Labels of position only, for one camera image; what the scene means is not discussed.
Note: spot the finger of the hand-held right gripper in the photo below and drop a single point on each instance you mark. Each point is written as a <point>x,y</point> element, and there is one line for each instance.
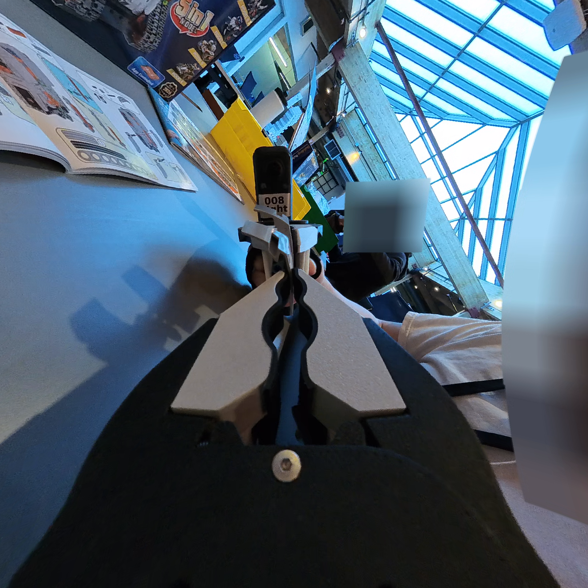
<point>264,234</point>
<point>305,236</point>

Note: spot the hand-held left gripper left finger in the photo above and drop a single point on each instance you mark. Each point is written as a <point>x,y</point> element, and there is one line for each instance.
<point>225,363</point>

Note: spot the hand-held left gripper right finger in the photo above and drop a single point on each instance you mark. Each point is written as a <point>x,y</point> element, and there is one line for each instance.
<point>353,363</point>

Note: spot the grey desk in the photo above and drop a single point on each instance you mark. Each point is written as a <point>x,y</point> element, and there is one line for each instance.
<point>115,275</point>

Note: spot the person's right hand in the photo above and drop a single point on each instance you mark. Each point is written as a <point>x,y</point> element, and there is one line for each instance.
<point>319,273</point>

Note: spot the green plastic bin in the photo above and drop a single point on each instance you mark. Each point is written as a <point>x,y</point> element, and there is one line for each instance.
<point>321,225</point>

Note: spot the dark product box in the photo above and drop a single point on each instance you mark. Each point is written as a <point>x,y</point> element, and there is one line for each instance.
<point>307,160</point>

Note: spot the yellow plastic bin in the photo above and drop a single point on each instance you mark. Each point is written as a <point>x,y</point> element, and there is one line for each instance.
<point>239,133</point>

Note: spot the thin brown stick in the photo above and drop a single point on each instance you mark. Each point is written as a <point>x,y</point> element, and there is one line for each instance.
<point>193,102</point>

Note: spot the blue cover booklet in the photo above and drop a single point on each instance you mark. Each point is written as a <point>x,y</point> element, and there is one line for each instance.
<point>160,110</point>

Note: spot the robot kit box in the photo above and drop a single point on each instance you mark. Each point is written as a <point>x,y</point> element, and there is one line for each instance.
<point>160,32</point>

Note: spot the open instruction booklet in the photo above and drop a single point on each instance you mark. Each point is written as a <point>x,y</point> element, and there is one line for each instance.
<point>82,119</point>

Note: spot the skylight window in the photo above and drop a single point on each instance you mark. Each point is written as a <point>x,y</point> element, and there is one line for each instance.
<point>459,92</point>

